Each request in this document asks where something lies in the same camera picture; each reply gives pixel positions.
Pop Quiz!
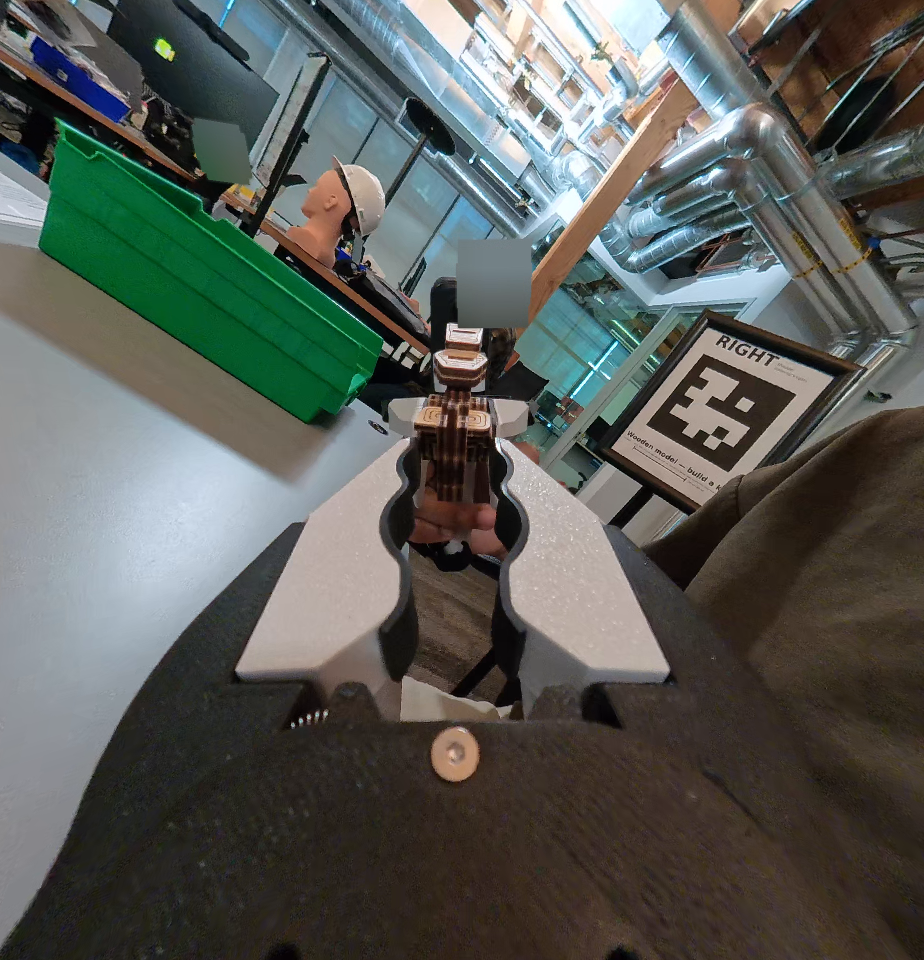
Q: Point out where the wooden beam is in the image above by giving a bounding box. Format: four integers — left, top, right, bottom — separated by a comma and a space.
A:
528, 71, 699, 325

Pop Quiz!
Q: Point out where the grey desk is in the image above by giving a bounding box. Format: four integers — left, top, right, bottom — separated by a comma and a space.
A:
0, 138, 410, 960

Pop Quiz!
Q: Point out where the person's right hand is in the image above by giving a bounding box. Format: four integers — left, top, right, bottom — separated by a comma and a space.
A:
411, 497, 509, 560

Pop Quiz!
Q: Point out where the black monitor screen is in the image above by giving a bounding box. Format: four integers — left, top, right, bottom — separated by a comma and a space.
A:
105, 0, 280, 144

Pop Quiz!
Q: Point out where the small wooden puzzle model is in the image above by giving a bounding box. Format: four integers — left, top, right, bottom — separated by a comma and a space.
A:
413, 324, 508, 502

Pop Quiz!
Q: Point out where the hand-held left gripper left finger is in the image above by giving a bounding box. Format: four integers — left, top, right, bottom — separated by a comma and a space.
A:
234, 437, 420, 702

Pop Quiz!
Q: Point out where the white paper sheet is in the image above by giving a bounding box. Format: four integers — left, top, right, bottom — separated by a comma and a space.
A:
0, 161, 50, 226

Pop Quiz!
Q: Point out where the small blue parts bin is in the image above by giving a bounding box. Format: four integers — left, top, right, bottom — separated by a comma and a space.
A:
30, 36, 130, 123

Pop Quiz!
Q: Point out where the mannequin head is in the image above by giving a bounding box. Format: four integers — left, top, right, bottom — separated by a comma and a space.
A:
285, 168, 358, 267

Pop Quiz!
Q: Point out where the spiral metal ventilation duct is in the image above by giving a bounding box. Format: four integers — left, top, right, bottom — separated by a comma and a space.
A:
274, 0, 605, 249

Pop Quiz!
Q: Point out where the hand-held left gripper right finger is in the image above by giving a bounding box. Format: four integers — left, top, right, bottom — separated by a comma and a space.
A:
494, 441, 673, 710

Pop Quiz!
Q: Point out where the white hard hat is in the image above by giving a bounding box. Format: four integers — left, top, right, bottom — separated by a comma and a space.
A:
333, 156, 388, 237

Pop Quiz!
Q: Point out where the silver pipe bundle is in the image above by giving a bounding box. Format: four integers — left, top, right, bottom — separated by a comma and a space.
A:
567, 105, 920, 361

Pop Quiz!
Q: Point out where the green plastic bin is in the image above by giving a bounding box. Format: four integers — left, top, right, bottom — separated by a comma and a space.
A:
38, 118, 384, 425

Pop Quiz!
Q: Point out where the studio light panel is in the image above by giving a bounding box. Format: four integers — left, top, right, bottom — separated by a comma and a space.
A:
250, 52, 333, 192

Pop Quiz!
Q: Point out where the framed marker sign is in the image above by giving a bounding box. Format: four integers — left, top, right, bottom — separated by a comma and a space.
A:
598, 309, 868, 515

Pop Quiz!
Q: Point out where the black disc on pole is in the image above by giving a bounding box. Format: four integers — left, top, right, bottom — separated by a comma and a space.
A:
387, 96, 457, 207

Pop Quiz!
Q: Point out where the wooden workbench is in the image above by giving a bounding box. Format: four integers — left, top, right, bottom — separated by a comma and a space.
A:
0, 33, 433, 357

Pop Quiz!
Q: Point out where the person's olive sweater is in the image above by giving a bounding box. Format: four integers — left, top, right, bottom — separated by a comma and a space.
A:
645, 405, 924, 960

